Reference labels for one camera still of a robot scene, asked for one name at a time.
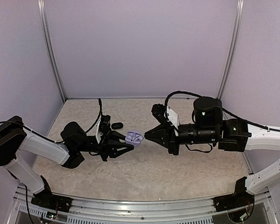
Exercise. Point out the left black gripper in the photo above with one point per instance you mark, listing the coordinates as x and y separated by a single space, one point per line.
108 147

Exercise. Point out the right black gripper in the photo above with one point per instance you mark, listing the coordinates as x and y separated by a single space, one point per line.
167 133

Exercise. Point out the black earbud charging case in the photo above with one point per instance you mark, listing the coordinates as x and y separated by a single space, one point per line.
117 125

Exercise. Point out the purple earbud charging case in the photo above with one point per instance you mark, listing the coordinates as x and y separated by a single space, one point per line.
129 135

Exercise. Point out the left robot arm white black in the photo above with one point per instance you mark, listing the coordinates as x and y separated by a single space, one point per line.
16 137

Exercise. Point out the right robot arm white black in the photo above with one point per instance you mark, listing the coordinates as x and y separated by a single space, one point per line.
209 127

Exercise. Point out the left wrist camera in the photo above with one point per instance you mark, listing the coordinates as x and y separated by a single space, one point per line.
102 127

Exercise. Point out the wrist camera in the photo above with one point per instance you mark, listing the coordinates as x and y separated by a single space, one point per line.
166 116
102 127

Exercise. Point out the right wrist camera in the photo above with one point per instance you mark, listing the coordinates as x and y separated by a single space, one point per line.
166 116

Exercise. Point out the front aluminium rail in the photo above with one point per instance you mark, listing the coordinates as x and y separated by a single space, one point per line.
98 211

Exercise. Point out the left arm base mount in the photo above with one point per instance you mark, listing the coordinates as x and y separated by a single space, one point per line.
53 202

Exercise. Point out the right aluminium frame post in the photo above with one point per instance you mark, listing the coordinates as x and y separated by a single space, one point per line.
232 48

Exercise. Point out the aluminium frame post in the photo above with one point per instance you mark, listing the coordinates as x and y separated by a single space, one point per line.
232 48
50 51

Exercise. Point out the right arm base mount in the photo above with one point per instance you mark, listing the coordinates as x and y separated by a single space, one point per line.
229 202

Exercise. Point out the left aluminium frame post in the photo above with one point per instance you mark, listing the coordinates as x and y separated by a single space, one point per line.
50 51

